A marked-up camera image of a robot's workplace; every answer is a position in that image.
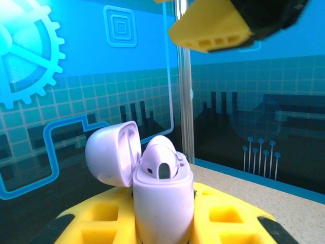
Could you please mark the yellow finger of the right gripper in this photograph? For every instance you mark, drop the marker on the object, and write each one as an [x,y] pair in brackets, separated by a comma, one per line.
[215,23]
[162,1]

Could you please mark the aluminium frame post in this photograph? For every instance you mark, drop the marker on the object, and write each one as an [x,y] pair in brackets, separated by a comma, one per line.
[185,101]

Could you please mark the white earbud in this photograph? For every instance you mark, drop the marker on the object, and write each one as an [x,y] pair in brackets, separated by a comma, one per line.
[162,157]

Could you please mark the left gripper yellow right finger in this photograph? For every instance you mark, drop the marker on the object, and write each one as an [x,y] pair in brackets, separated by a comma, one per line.
[223,216]

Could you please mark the purple earbud charging case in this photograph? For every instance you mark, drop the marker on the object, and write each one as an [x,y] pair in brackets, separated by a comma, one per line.
[162,203]

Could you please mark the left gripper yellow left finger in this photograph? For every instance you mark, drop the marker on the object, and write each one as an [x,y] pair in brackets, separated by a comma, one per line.
[101,216]

